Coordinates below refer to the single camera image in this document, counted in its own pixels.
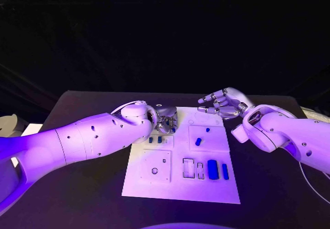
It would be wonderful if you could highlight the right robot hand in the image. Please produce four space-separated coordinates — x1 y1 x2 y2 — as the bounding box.
197 87 256 120

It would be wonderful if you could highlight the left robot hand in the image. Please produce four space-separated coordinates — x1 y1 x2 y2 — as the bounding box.
153 104 181 135

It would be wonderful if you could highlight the blue part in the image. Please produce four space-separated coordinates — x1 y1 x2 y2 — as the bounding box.
166 119 178 133

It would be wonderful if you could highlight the white task board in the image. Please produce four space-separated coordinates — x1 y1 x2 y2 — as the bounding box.
122 106 241 205

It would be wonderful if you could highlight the large blue block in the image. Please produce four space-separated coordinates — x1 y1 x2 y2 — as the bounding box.
208 159 221 180

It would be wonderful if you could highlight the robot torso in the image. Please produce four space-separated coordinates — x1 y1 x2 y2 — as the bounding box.
140 222 235 229

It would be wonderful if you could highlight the white cable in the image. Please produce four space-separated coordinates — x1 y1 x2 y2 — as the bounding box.
110 100 149 115
299 160 330 205

